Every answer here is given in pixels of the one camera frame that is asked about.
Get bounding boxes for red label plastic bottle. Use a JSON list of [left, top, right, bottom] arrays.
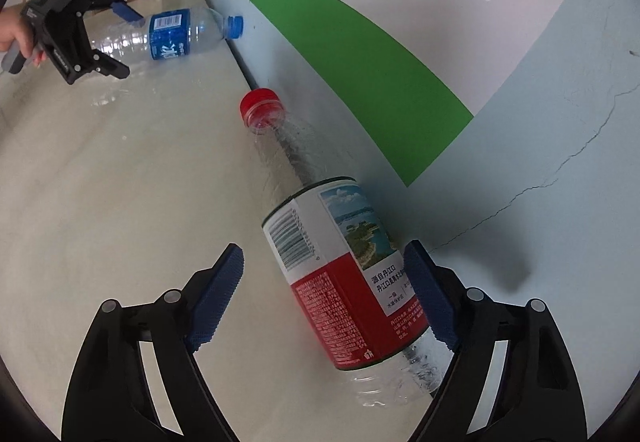
[[239, 87, 451, 407]]

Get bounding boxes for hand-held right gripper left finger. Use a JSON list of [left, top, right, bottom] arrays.
[[60, 242, 246, 442]]

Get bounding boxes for blue label plastic bottle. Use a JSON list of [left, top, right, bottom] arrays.
[[87, 7, 246, 68]]

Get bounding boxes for person's left hand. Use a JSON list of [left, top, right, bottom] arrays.
[[0, 5, 44, 68]]

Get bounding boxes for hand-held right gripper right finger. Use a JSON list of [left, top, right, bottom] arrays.
[[402, 239, 588, 442]]

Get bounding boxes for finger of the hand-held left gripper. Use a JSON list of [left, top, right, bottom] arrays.
[[82, 0, 146, 26], [75, 50, 131, 83]]

